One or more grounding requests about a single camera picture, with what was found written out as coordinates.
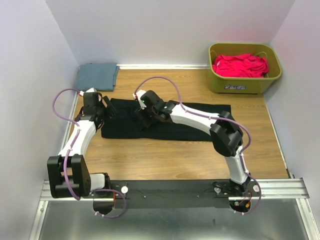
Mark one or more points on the folded blue-grey t-shirt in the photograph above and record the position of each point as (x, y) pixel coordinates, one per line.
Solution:
(101, 76)

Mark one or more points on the pink t-shirt in bin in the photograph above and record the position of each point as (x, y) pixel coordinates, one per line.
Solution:
(241, 66)

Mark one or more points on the aluminium frame rail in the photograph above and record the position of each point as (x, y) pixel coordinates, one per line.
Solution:
(280, 212)

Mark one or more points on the olive green plastic bin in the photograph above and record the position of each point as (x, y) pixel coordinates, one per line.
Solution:
(219, 84)

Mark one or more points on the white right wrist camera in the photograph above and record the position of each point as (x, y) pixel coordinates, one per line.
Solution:
(137, 96)

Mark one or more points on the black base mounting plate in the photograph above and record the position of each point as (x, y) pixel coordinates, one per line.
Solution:
(171, 194)

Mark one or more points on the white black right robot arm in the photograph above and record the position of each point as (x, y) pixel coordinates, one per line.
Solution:
(225, 134)

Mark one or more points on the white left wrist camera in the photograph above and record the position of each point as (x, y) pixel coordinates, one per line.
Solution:
(90, 90)

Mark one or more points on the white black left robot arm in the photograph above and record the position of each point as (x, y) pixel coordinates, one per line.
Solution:
(67, 171)

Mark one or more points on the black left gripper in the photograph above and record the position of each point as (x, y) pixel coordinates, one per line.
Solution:
(110, 108)

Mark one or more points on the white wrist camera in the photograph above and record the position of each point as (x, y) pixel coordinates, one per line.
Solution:
(137, 96)
(90, 90)

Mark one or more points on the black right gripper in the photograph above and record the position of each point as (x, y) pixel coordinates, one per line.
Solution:
(140, 114)

